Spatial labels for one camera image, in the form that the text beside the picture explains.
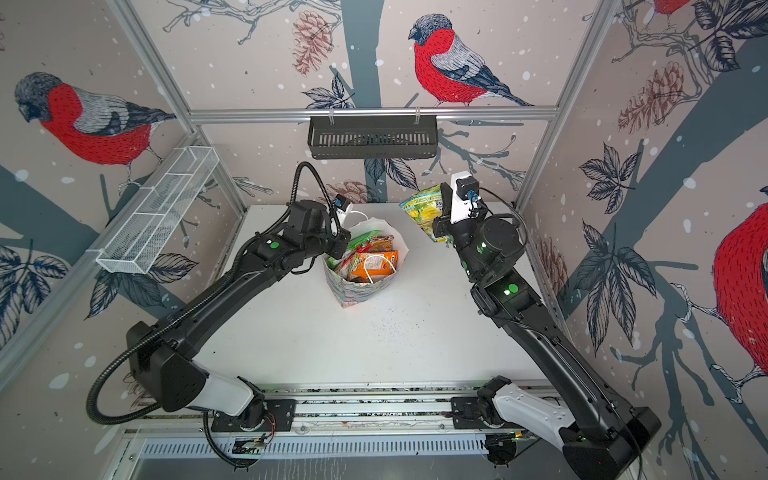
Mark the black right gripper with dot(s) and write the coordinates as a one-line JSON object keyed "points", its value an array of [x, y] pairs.
{"points": [[446, 227]]}

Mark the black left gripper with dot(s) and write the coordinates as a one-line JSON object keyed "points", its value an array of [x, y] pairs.
{"points": [[342, 239]]}

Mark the yellow green candy bag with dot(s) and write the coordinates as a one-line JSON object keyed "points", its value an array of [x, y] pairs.
{"points": [[424, 208]]}

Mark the bright green snack bag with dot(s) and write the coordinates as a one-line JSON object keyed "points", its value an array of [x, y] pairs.
{"points": [[356, 244]]}

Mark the orange snack packet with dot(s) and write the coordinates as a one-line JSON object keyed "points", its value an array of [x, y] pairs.
{"points": [[370, 267]]}

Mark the colourful paper gift bag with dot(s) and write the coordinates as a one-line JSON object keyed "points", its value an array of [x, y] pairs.
{"points": [[352, 293]]}

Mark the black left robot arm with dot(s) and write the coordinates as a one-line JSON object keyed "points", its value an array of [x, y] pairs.
{"points": [[164, 363]]}

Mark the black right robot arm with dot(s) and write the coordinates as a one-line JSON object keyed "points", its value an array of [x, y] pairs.
{"points": [[598, 431]]}

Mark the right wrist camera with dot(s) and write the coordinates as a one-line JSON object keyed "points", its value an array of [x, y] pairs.
{"points": [[464, 197]]}

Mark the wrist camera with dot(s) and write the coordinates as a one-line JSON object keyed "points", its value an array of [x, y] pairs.
{"points": [[341, 203], [464, 197]]}

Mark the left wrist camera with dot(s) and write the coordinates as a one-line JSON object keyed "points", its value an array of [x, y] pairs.
{"points": [[341, 203]]}

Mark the black perforated wall basket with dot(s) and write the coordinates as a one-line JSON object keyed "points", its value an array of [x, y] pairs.
{"points": [[373, 137]]}

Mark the horizontal aluminium frame bar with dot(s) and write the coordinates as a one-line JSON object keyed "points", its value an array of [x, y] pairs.
{"points": [[252, 116]]}

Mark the aluminium mounting rail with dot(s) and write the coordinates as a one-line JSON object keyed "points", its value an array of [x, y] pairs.
{"points": [[423, 407]]}

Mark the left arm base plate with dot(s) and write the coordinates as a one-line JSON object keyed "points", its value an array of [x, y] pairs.
{"points": [[270, 415]]}

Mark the white wire mesh shelf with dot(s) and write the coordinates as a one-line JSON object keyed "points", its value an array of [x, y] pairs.
{"points": [[162, 205]]}

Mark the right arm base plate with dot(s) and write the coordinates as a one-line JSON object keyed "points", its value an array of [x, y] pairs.
{"points": [[474, 413]]}

